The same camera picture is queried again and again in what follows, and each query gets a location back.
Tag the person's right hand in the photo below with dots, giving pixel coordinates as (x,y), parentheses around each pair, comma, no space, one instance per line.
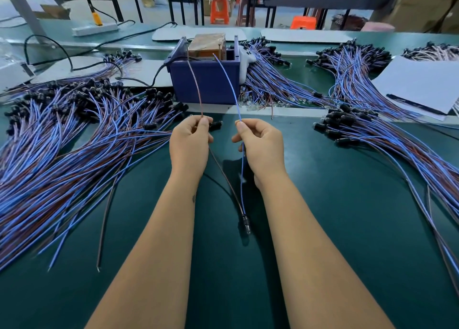
(262,152)

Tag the person's left hand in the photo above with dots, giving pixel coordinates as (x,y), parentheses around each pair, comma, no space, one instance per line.
(190,147)

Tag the blue plastic tester box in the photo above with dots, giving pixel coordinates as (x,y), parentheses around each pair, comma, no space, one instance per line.
(208,85)

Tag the person's right forearm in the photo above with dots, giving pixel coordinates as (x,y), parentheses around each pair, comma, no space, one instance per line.
(323,264)

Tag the person's left forearm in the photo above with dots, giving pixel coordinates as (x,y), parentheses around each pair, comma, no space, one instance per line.
(147,264)

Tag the white power strip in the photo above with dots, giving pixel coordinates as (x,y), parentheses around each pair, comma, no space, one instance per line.
(95,29)

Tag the white flat mat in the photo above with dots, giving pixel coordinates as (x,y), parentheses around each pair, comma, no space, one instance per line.
(204,33)
(142,72)
(308,35)

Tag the brown cardboard block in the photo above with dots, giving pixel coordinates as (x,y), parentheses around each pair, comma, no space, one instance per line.
(206,46)

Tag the orange plastic stool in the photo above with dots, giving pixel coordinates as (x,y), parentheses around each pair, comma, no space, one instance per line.
(303,23)
(220,11)

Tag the thin black stand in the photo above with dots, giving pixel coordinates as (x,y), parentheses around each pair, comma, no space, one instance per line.
(254,1)

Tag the orange plug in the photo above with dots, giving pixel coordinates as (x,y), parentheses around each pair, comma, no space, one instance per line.
(97,18)

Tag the black pen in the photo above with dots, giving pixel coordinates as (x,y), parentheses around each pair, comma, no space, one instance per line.
(414,104)

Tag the pink plastic stool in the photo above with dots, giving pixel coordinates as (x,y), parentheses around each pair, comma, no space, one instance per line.
(378,27)

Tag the white paper sheet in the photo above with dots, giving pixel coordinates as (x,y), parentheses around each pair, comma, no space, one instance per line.
(422,84)

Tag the white plastic device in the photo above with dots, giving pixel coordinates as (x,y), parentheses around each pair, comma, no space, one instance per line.
(14,73)

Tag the open cardboard box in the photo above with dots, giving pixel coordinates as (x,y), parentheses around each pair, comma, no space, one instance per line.
(54,12)

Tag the grey metal pole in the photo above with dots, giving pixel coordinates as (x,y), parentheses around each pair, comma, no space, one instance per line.
(23,8)

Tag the stack of large cardboard boxes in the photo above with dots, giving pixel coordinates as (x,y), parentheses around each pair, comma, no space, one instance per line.
(429,2)

